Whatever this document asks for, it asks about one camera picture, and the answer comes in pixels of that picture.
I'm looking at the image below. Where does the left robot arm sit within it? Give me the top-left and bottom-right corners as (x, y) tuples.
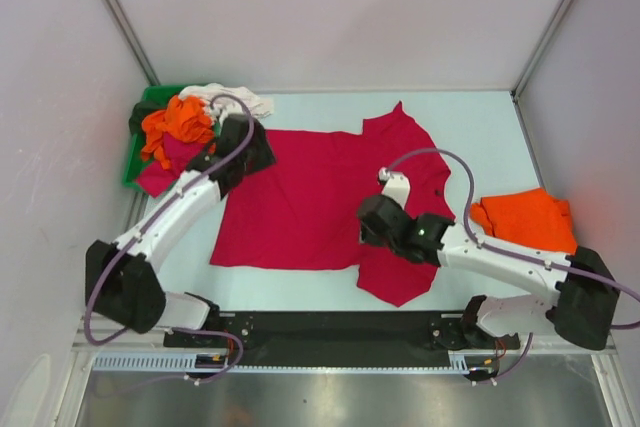
(84, 114), (276, 347)

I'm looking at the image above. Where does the green plastic bin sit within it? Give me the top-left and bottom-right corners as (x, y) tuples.
(122, 84), (224, 193)

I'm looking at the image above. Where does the dark green t shirt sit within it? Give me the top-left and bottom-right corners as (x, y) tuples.
(128, 100), (165, 135)

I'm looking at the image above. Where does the crumpled orange t shirt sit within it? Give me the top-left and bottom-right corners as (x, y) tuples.
(142, 95), (214, 138)

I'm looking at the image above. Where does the white t shirt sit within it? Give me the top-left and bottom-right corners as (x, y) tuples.
(178, 83), (275, 121)

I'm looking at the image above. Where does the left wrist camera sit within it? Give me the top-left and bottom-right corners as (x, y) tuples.
(207, 101), (243, 123)

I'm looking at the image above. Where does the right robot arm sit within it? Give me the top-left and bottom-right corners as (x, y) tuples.
(357, 194), (621, 351)

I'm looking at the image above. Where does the grey slotted cable duct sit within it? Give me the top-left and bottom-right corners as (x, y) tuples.
(93, 352), (489, 375)

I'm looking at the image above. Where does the folded orange t shirt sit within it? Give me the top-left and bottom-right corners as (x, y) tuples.
(470, 188), (578, 254)

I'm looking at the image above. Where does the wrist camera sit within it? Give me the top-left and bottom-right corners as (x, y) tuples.
(207, 101), (243, 123)
(378, 167), (411, 208)

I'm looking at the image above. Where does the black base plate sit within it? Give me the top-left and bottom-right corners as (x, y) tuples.
(162, 310), (521, 368)

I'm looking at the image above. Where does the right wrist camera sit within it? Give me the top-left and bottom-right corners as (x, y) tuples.
(378, 167), (411, 208)

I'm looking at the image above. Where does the magenta t shirt in bin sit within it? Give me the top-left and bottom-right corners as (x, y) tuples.
(135, 130), (215, 197)

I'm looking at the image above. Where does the aluminium frame rail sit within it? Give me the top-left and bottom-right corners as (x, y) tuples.
(71, 314), (616, 355)

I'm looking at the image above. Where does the crimson t shirt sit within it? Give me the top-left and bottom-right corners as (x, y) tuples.
(210, 103), (437, 307)

